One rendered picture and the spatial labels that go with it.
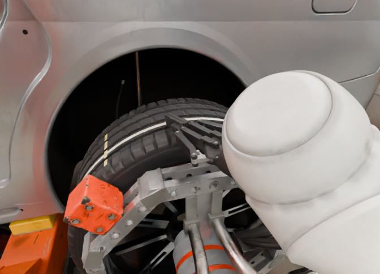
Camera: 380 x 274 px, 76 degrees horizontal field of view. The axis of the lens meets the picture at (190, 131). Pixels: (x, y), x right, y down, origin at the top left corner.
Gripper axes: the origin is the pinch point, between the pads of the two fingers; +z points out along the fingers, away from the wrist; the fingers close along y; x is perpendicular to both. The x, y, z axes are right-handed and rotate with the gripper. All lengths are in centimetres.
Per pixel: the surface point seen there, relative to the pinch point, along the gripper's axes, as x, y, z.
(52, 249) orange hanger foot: -47, -37, 35
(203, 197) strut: -13.1, -3.3, -10.9
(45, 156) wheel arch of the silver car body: -14.8, -25.7, 38.9
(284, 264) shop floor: -127, 59, -3
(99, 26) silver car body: 19.6, -1.0, 27.5
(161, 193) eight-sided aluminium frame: -7.7, -11.3, -8.0
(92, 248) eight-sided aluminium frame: -17.8, -26.2, -0.8
